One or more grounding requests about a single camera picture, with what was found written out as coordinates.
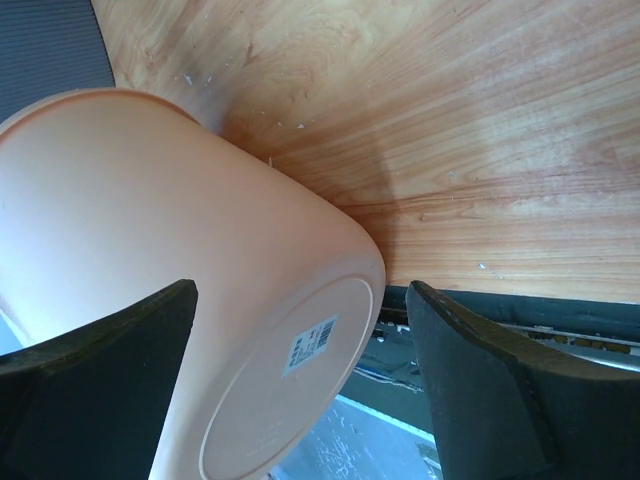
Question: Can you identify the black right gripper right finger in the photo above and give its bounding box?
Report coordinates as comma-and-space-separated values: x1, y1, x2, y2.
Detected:
406, 281, 639, 479

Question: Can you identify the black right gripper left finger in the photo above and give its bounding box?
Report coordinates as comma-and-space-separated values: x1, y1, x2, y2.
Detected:
1, 279, 198, 479

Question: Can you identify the orange plastic bin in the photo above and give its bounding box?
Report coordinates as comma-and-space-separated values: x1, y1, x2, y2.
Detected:
1, 88, 386, 479

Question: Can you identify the grey ribbed plastic bin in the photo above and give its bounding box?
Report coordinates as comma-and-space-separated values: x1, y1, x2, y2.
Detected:
0, 0, 115, 120

